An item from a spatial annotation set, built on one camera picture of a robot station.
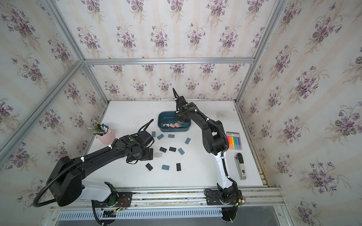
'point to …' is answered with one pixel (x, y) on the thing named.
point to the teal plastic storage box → (167, 123)
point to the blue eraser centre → (181, 151)
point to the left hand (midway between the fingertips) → (146, 157)
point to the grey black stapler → (239, 160)
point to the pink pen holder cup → (107, 139)
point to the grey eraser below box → (171, 136)
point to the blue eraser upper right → (187, 140)
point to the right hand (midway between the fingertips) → (181, 118)
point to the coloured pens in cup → (98, 130)
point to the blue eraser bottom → (165, 167)
